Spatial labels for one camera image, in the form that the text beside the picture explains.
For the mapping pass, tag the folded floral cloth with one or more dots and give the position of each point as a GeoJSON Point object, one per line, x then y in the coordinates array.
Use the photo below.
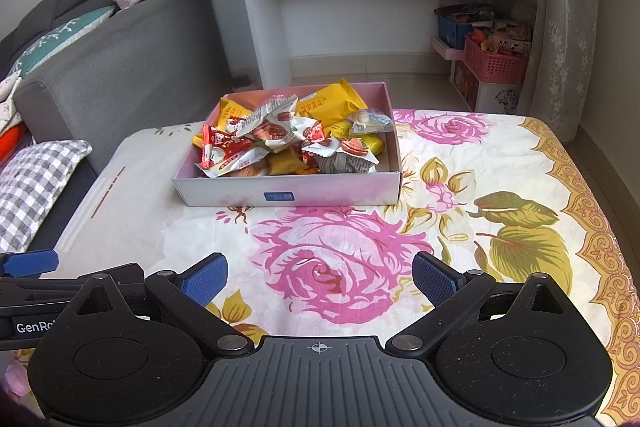
{"type": "Point", "coordinates": [9, 102]}

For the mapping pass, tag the lace curtain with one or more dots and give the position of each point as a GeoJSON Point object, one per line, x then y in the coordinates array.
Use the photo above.
{"type": "Point", "coordinates": [565, 7]}

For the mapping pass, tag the grey sofa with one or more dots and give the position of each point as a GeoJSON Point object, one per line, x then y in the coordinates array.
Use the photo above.
{"type": "Point", "coordinates": [150, 57]}

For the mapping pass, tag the red cushion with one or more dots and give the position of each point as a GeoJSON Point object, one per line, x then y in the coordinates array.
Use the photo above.
{"type": "Point", "coordinates": [11, 144]}

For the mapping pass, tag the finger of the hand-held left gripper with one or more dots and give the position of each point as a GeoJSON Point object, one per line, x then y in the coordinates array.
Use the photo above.
{"type": "Point", "coordinates": [60, 289]}
{"type": "Point", "coordinates": [30, 263]}

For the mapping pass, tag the blue plastic basket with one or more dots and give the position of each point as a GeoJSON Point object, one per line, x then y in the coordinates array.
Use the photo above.
{"type": "Point", "coordinates": [452, 32]}

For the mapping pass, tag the pink cardboard box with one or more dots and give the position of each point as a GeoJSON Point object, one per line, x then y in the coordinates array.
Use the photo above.
{"type": "Point", "coordinates": [340, 192]}

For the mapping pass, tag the large pink plastic basket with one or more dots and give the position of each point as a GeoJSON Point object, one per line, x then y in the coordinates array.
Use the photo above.
{"type": "Point", "coordinates": [495, 62]}

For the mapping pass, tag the pink plastic tray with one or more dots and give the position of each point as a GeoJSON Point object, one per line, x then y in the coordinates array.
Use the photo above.
{"type": "Point", "coordinates": [447, 49]}

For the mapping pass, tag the white printed storage box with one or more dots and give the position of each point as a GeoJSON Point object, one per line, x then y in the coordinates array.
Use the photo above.
{"type": "Point", "coordinates": [492, 97]}

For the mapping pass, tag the teal cushion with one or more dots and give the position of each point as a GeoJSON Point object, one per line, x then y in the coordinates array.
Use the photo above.
{"type": "Point", "coordinates": [55, 42]}

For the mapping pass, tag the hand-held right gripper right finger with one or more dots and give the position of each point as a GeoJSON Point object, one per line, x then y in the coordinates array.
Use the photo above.
{"type": "Point", "coordinates": [432, 277]}

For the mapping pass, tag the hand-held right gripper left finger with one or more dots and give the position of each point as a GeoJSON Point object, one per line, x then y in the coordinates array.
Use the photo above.
{"type": "Point", "coordinates": [205, 279]}

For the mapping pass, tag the dark snack bag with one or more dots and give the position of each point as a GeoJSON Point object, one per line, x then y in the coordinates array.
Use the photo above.
{"type": "Point", "coordinates": [462, 11]}

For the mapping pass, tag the printed cardboard box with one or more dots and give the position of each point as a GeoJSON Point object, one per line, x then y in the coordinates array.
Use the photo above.
{"type": "Point", "coordinates": [510, 38]}

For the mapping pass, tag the grey checked pillow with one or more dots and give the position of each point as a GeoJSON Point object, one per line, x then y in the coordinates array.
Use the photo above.
{"type": "Point", "coordinates": [35, 192]}

